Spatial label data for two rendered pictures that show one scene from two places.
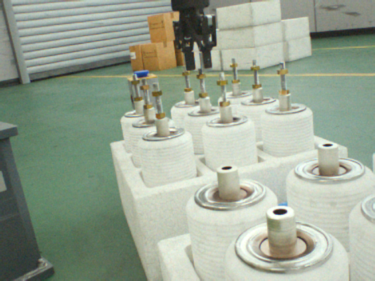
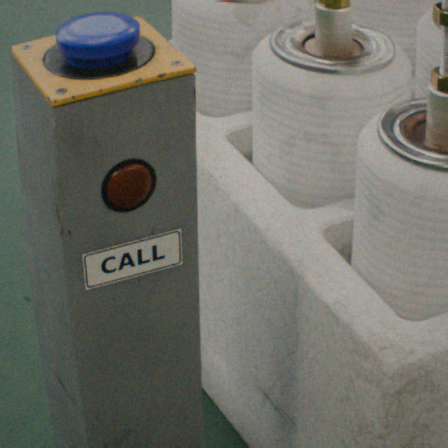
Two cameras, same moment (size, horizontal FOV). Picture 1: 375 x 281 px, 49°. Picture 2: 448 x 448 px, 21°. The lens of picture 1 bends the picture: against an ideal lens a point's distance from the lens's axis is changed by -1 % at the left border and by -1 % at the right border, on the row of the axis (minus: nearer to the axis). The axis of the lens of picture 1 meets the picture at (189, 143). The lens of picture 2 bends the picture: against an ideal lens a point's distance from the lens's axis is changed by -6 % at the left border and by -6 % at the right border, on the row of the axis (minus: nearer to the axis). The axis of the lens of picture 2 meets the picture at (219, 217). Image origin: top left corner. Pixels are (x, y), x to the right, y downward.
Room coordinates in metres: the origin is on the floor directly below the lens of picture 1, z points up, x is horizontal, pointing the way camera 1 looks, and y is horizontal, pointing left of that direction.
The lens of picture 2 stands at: (1.16, 0.62, 0.56)
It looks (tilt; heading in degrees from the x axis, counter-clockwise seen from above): 33 degrees down; 259
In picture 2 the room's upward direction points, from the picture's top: 1 degrees counter-clockwise
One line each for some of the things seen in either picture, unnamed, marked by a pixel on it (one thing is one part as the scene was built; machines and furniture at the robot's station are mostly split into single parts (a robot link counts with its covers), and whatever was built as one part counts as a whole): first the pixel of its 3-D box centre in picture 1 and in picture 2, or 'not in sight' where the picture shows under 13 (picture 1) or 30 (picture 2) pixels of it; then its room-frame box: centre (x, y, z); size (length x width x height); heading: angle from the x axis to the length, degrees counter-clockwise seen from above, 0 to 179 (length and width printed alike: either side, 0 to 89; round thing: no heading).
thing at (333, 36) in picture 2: (189, 98); (333, 27); (0.96, -0.02, 0.26); 0.02 x 0.02 x 0.03
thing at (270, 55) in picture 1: (252, 56); not in sight; (3.75, -0.67, 0.09); 0.39 x 0.39 x 0.18; 43
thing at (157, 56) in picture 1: (159, 55); not in sight; (4.82, 0.20, 0.15); 0.30 x 0.24 x 0.30; 38
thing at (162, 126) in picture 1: (162, 127); not in sight; (0.70, 0.04, 0.26); 0.02 x 0.02 x 0.03
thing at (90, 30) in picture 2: (141, 75); (97, 44); (1.11, 0.10, 0.32); 0.04 x 0.04 x 0.02
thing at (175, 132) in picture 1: (163, 134); not in sight; (0.70, 0.04, 0.25); 0.08 x 0.08 x 0.01
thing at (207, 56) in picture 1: (208, 55); not in sight; (0.81, -0.06, 0.37); 0.03 x 0.01 x 0.05; 25
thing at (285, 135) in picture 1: (288, 155); not in sight; (0.76, -0.19, 0.16); 0.10 x 0.10 x 0.18
